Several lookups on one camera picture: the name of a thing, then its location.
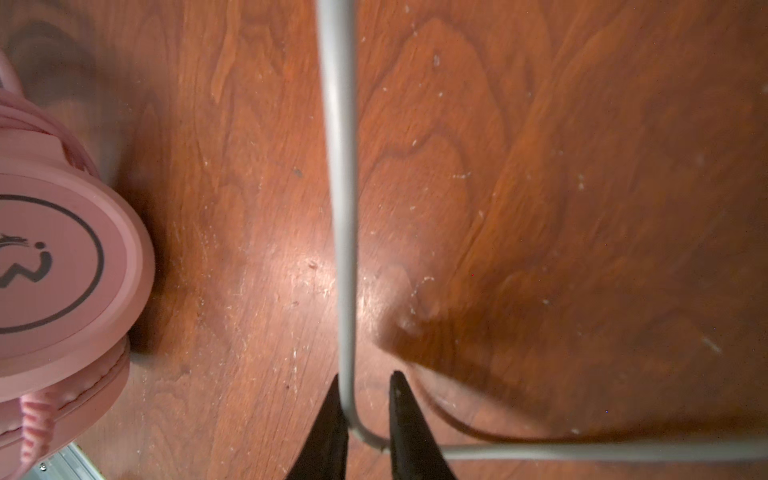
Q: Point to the aluminium front rail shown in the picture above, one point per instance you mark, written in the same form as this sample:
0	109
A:
69	463

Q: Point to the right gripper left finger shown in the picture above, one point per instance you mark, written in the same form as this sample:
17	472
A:
324	453

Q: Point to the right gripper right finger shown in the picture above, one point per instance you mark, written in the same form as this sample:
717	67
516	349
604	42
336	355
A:
414	453

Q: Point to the pink headphones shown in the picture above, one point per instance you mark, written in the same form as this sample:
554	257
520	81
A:
77	269

